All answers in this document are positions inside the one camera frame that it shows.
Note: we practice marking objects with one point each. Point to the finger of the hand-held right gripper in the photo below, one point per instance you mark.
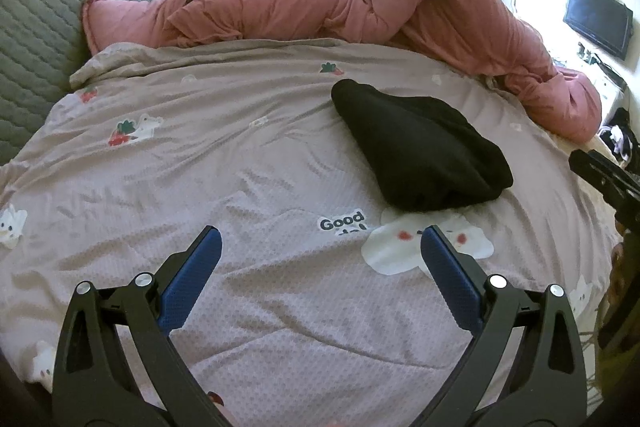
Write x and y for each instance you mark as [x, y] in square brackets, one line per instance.
[622, 202]
[595, 167]

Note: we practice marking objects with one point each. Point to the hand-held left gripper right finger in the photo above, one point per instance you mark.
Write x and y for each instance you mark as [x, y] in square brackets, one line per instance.
[450, 277]

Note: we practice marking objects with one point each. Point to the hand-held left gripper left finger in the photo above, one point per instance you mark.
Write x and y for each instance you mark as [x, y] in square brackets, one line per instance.
[192, 277]

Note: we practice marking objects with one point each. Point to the black sweater with orange cuffs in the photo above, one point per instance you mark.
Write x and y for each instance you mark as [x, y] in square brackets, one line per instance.
[425, 147]

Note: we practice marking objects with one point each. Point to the cream mattress cover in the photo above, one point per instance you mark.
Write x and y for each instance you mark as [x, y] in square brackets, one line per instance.
[595, 217]

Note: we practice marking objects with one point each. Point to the white cabinet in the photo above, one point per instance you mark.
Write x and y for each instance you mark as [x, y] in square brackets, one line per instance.
[607, 92]

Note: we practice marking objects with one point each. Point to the lilac printed bed sheet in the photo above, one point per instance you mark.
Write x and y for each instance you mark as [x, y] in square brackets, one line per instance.
[250, 167]

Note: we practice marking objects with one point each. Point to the yellow-green cloth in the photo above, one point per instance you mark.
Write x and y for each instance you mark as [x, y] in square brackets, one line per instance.
[610, 372]

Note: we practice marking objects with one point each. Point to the black flat screen monitor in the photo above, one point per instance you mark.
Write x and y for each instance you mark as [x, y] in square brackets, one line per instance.
[597, 19]

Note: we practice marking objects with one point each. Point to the pink comforter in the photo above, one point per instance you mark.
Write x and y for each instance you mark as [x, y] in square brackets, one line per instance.
[425, 7]

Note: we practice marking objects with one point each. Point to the grey quilted headboard cover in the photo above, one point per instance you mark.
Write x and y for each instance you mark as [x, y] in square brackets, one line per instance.
[50, 7]

